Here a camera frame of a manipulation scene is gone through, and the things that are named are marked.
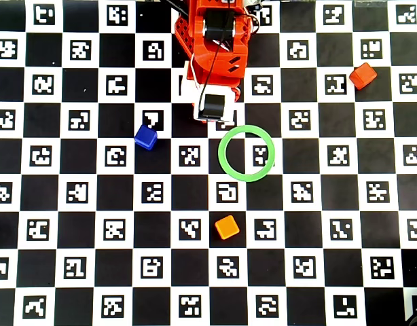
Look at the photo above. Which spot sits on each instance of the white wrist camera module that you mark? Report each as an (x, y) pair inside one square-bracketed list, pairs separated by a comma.
[(213, 105)]

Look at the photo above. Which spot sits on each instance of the red robot arm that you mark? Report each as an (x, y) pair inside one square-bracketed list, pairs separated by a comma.
[(225, 68)]

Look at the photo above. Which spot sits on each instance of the red cube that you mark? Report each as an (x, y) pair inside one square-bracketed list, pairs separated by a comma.
[(363, 75)]

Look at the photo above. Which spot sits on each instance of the black white marker checkerboard mat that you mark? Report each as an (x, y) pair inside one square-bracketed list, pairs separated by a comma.
[(93, 203)]

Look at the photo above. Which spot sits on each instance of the orange cube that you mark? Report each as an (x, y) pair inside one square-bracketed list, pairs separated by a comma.
[(227, 227)]

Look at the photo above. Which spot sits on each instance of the blue cube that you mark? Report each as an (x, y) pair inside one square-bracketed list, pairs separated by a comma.
[(145, 136)]

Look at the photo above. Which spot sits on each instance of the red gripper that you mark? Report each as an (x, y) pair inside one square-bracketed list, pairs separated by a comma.
[(214, 106)]

